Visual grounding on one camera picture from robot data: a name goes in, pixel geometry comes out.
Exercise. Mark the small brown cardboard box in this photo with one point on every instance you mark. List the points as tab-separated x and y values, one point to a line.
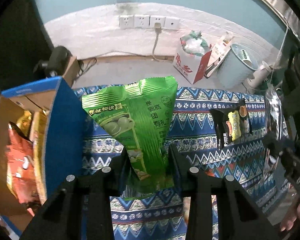
71	71

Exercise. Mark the black round speaker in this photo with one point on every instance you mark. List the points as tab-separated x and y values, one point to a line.
55	65

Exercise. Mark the orange snack bag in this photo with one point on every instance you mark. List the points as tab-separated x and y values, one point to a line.
21	179

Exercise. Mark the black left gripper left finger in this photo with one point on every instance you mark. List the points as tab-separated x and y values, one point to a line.
81	201

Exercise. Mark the green snack bag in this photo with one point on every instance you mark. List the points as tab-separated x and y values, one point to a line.
138	116

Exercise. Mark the blue patterned bed cover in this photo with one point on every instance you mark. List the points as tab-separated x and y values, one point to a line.
160	216

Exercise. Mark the pale green waste bin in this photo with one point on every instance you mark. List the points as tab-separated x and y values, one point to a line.
237	66

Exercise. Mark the yellow snack bag long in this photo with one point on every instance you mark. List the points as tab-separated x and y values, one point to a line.
33	127

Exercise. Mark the white wall socket strip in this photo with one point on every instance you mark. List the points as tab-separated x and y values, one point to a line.
148	21

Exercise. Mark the blue cardboard box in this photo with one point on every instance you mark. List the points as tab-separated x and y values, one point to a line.
57	138

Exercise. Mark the white red carton box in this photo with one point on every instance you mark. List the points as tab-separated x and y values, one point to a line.
196	58

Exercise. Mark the black yellow snack bag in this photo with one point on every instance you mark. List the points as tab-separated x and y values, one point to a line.
231	123

